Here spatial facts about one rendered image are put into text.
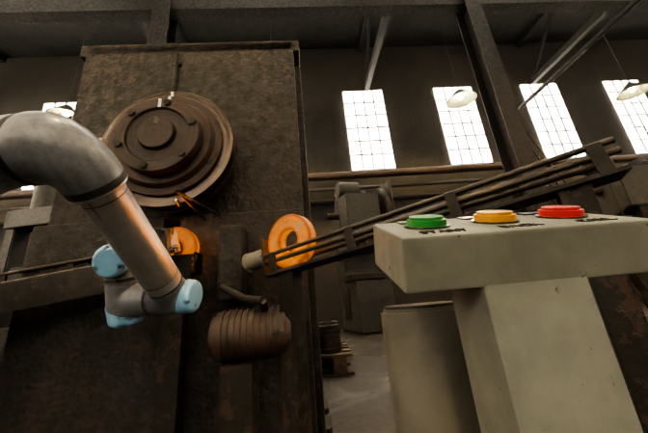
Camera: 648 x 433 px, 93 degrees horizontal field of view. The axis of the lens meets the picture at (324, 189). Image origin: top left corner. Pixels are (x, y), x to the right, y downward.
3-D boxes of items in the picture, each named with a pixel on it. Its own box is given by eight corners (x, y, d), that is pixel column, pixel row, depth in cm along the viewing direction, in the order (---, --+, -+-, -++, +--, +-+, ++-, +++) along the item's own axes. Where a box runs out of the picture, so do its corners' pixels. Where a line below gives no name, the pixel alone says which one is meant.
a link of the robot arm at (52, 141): (105, 93, 49) (211, 285, 77) (45, 100, 50) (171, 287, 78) (47, 121, 39) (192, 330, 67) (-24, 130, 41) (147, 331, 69)
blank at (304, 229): (293, 281, 86) (285, 281, 83) (266, 243, 95) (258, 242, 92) (327, 239, 83) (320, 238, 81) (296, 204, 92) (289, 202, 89)
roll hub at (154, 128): (115, 178, 102) (126, 107, 111) (201, 174, 104) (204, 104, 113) (104, 172, 96) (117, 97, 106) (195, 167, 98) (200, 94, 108)
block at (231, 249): (224, 302, 103) (226, 231, 111) (248, 299, 103) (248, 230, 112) (215, 302, 93) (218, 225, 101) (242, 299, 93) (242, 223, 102)
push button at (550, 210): (529, 222, 35) (528, 206, 35) (562, 220, 35) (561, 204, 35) (558, 227, 31) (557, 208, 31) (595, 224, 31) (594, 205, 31)
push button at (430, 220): (401, 231, 34) (400, 215, 34) (437, 229, 34) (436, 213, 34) (415, 237, 30) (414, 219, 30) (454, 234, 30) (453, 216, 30)
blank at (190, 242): (160, 227, 106) (155, 225, 103) (204, 230, 106) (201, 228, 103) (148, 273, 101) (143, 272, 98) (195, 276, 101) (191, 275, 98)
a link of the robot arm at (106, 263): (89, 284, 66) (87, 245, 67) (119, 272, 77) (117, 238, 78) (126, 281, 67) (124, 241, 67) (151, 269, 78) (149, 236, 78)
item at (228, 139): (99, 216, 107) (119, 103, 123) (235, 207, 111) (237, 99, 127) (87, 211, 101) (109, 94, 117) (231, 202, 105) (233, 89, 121)
